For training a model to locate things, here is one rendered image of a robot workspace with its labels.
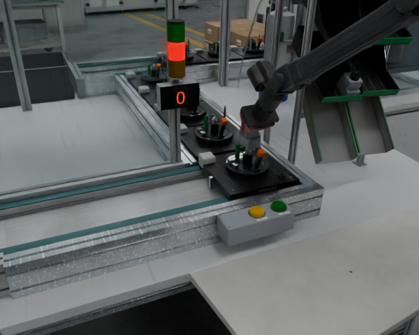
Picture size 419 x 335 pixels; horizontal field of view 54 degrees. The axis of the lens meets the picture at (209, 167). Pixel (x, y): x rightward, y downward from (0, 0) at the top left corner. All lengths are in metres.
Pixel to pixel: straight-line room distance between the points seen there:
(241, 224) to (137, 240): 0.27
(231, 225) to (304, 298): 0.25
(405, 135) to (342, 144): 1.17
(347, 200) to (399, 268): 0.33
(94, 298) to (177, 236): 0.26
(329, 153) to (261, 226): 0.40
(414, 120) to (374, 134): 1.05
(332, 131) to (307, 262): 0.47
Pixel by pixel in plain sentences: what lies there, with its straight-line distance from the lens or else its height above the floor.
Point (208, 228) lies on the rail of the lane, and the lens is 1.15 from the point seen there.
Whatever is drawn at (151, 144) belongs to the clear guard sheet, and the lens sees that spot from 1.33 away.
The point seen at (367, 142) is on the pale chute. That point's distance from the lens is 1.51.
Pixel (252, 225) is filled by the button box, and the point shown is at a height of 0.95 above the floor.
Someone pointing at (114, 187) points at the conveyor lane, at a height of 0.94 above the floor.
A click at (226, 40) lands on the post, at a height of 1.11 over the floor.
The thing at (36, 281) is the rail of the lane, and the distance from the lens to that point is 1.10.
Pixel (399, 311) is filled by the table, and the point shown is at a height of 0.86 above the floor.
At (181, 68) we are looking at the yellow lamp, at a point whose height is 1.29.
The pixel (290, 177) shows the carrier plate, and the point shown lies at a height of 0.97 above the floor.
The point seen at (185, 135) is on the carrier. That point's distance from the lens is 1.55.
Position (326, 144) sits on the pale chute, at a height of 1.03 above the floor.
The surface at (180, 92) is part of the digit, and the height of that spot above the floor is 1.22.
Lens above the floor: 1.62
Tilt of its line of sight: 29 degrees down
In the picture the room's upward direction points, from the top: 1 degrees clockwise
